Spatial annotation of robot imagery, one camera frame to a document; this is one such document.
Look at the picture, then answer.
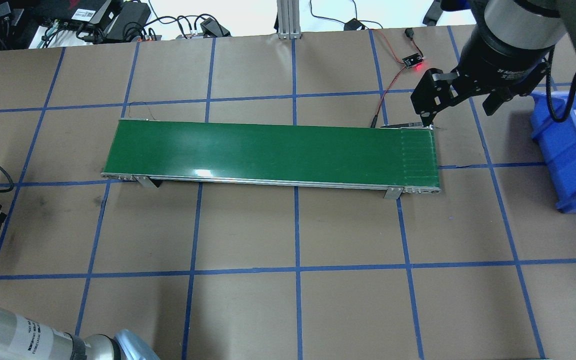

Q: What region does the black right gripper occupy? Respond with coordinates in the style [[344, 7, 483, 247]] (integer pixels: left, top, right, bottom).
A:
[[410, 59, 549, 127]]

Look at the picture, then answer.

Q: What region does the green conveyor belt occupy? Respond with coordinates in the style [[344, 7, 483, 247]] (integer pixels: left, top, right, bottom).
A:
[[100, 118, 442, 199]]

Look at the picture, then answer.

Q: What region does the small red-lit sensor board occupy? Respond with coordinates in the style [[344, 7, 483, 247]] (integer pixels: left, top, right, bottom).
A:
[[402, 52, 425, 70]]

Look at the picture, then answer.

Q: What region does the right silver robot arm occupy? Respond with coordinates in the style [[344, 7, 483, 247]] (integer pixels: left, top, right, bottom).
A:
[[411, 0, 576, 126]]

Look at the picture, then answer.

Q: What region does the black power adapter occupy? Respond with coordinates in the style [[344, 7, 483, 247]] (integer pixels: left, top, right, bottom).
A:
[[343, 18, 367, 31]]

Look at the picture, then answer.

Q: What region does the aluminium frame post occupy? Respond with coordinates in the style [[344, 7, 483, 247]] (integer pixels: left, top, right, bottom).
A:
[[275, 0, 302, 40]]

